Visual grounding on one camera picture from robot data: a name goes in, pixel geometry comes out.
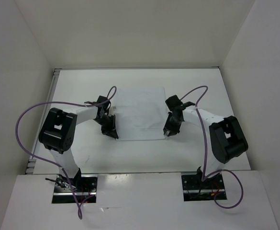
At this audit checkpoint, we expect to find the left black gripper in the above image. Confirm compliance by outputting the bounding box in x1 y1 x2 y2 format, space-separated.
94 115 118 139

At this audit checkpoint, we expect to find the white skirt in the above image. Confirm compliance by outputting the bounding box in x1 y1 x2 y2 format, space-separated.
113 87 168 141

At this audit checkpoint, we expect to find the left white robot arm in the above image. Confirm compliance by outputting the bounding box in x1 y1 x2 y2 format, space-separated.
38 96 119 192

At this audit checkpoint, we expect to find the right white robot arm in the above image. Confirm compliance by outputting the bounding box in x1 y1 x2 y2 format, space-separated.
163 95 248 188

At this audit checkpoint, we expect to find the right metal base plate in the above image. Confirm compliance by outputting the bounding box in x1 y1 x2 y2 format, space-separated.
181 173 227 202

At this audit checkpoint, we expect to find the metal base plate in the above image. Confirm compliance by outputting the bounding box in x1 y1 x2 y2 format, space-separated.
181 173 227 202
51 175 98 204

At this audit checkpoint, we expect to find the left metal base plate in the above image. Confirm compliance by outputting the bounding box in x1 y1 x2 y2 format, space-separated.
51 175 98 204

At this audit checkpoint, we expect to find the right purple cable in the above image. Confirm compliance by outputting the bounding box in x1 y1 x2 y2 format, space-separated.
180 86 245 209

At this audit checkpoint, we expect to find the purple cable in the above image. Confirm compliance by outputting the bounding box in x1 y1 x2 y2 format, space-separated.
15 86 118 220
180 86 245 209

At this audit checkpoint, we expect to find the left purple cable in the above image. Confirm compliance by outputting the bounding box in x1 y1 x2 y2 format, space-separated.
15 86 118 220

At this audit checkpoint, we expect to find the aluminium table frame rail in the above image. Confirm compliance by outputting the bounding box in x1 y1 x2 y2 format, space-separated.
24 67 221 174

